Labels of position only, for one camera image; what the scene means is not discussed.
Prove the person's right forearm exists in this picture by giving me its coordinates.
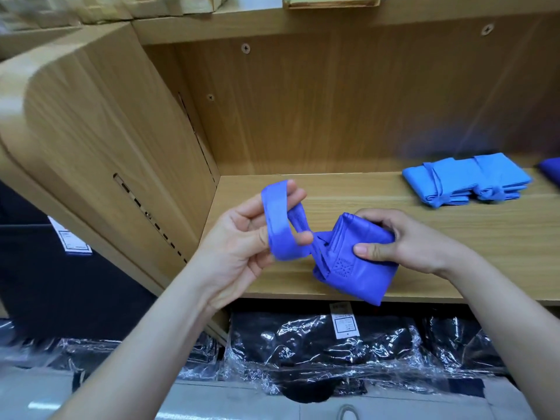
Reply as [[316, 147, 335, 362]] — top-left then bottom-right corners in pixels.
[[442, 249, 560, 420]]

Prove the person's left forearm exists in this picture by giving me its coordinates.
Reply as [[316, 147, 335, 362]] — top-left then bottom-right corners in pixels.
[[51, 277, 220, 420]]

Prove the person's left hand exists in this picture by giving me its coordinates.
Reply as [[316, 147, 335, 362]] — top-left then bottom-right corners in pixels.
[[191, 180, 315, 313]]

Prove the gold stand with white card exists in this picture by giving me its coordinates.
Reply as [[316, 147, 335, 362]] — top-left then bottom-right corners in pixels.
[[282, 0, 384, 11]]

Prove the person's right hand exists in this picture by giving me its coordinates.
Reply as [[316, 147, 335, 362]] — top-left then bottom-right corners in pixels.
[[352, 208, 475, 279]]

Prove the light blue non-woven bag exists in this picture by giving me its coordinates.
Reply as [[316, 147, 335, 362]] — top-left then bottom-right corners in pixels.
[[472, 152, 534, 204], [401, 157, 484, 210]]

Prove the white paper tag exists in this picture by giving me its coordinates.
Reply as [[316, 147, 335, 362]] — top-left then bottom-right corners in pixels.
[[329, 302, 362, 340]]

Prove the black plastic-wrapped bag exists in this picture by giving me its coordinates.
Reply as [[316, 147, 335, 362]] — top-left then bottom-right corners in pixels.
[[0, 319, 227, 389], [420, 304, 510, 379]]

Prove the black wrapped bag with tag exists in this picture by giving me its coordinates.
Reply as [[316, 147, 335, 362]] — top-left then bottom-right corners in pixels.
[[224, 309, 432, 404]]

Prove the wooden shelf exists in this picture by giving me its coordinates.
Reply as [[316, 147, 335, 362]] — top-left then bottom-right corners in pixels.
[[0, 0, 560, 347]]

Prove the beige woven basket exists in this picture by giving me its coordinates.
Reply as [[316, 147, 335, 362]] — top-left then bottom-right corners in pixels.
[[0, 0, 230, 33]]

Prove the white blue-edged label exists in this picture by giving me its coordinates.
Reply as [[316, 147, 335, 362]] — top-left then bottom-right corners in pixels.
[[47, 216, 94, 257]]

